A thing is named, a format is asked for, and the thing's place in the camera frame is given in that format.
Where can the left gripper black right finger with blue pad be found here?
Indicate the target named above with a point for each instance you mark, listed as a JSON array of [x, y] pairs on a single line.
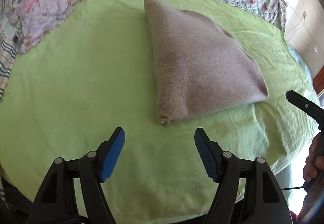
[[247, 191]]

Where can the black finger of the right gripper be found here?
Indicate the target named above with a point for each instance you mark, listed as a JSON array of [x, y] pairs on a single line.
[[309, 107]]

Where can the light green bed sheet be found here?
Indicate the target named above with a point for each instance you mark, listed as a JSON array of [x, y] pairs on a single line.
[[94, 73]]

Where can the person's right hand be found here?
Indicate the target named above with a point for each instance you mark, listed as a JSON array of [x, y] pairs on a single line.
[[313, 162]]

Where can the purple pink floral pillow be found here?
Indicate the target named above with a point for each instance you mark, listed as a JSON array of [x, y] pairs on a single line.
[[26, 22]]

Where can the beige knitted sweater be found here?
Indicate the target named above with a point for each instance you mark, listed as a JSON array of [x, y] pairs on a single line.
[[199, 67]]

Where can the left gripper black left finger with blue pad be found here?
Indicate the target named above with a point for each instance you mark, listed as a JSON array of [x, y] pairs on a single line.
[[71, 191]]

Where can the red wooden door frame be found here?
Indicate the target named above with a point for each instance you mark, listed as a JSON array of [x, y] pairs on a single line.
[[318, 81]]

